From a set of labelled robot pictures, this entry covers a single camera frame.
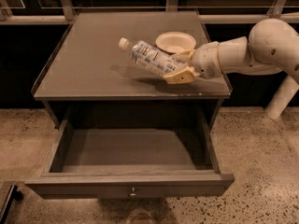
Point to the floor drain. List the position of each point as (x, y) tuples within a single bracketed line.
[(141, 218)]

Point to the metal railing frame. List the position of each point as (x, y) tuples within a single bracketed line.
[(209, 11)]

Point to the white paper bowl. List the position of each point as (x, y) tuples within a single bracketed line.
[(175, 42)]

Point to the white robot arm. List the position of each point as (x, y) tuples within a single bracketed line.
[(271, 47)]

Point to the round metal drawer knob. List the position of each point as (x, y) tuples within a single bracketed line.
[(132, 194)]

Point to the clear plastic water bottle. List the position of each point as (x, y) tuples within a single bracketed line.
[(151, 58)]

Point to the grey cabinet with counter top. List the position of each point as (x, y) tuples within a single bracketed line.
[(90, 66)]

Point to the open grey top drawer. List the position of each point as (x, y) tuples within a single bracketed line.
[(105, 159)]

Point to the black wheeled cart corner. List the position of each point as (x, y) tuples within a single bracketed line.
[(9, 192)]

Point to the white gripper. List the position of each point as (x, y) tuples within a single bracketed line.
[(206, 61)]

